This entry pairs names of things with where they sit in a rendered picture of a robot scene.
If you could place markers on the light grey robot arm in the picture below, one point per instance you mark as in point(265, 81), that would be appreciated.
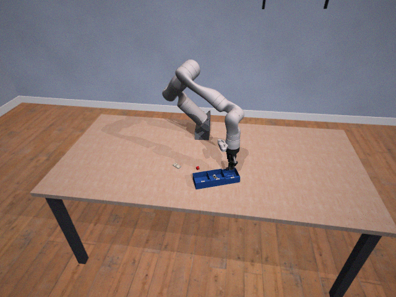
point(185, 74)

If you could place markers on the blue bin rack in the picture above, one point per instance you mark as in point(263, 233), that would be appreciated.
point(205, 179)

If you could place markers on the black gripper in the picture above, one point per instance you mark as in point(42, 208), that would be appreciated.
point(231, 156)

